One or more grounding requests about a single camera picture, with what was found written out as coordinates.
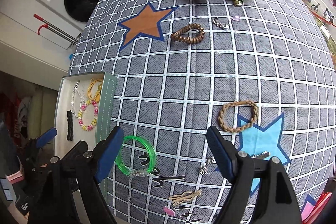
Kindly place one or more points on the grey checked tablecloth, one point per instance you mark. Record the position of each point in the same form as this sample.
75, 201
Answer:
175, 71

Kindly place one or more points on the green translucent bangle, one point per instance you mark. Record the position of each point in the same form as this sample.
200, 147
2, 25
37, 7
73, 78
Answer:
143, 161

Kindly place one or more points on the red handled metal rod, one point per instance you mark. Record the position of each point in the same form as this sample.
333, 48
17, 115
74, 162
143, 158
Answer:
49, 26

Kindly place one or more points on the pale purple bead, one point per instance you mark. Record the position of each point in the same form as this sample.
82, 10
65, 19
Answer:
236, 18

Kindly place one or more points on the red plastic container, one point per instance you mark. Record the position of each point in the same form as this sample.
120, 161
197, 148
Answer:
311, 209

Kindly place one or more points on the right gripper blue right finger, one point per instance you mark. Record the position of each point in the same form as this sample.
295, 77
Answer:
223, 152

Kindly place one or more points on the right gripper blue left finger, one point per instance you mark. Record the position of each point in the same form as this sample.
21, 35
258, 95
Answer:
106, 152

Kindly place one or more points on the silver rhinestone brooch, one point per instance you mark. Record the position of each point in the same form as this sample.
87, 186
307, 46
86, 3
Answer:
204, 167

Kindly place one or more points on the beige bobby pins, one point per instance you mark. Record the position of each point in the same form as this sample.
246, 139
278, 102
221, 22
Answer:
184, 197

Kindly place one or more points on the black hair claw clip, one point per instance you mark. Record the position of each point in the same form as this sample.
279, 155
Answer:
70, 127

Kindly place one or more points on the pink small hair clip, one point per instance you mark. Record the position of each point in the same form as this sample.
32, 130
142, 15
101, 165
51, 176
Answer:
169, 211

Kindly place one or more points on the small silver charm clip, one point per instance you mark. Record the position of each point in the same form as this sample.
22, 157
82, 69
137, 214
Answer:
223, 26

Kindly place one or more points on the white jewelry tray box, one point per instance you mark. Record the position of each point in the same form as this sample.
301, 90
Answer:
90, 97

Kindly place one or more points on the silver spiked hair clip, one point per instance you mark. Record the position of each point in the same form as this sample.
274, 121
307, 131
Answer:
262, 155

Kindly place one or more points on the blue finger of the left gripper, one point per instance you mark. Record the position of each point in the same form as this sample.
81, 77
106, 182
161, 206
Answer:
46, 137

